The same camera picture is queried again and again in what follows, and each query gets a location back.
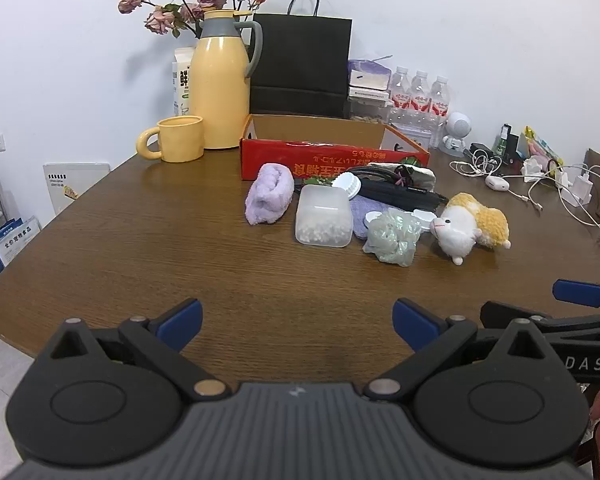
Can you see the black power adapter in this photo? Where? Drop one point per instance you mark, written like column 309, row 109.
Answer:
column 480, row 149

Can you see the clear plastic jar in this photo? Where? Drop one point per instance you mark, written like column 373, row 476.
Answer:
column 367, row 111

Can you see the black paper bag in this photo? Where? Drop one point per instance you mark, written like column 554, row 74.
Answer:
column 300, row 60

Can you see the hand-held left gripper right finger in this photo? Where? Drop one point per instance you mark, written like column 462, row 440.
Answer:
column 412, row 325

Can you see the white round puck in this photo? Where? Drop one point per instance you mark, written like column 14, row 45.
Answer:
column 372, row 219

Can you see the water bottle red label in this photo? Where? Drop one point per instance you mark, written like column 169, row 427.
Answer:
column 400, row 92
column 420, row 95
column 440, row 100

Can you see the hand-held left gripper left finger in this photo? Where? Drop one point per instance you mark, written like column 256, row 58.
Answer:
column 182, row 325

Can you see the crumpled white paper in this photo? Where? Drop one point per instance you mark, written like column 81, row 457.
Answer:
column 533, row 167

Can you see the yellow mug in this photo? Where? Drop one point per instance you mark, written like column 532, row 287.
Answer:
column 182, row 140

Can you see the red cardboard box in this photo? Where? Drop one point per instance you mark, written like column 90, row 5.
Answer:
column 290, row 157

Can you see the dark blue pencil case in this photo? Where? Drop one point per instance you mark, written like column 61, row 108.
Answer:
column 400, row 195

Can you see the yellow green snack packet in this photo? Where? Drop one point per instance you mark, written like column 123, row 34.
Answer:
column 540, row 147

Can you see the white plug charger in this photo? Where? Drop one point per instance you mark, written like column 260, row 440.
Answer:
column 577, row 187

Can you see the small white round case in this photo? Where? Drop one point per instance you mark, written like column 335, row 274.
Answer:
column 425, row 217

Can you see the blue and white bag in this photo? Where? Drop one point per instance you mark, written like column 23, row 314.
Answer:
column 12, row 245

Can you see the purple cloth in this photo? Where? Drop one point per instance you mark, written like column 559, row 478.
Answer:
column 361, row 212

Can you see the white ribbed lid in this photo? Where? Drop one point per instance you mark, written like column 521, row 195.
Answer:
column 347, row 186

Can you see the purple fuzzy towel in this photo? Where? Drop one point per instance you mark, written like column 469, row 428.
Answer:
column 270, row 192

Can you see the white milk carton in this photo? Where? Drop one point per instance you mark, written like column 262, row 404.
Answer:
column 181, row 80

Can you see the translucent plastic container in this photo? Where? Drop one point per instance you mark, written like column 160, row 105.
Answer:
column 324, row 220

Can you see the white earbuds case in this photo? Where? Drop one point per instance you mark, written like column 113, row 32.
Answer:
column 497, row 182

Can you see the yellow thermos jug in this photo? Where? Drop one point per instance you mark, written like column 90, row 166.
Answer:
column 220, row 90

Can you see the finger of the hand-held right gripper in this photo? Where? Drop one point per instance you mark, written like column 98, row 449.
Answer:
column 577, row 291
column 505, row 312

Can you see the purple tissue pack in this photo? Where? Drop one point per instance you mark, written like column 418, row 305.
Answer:
column 367, row 71

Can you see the green bottle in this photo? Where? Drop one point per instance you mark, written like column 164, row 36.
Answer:
column 502, row 140

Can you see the white and yellow plush toy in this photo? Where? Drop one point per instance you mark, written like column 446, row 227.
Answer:
column 460, row 230

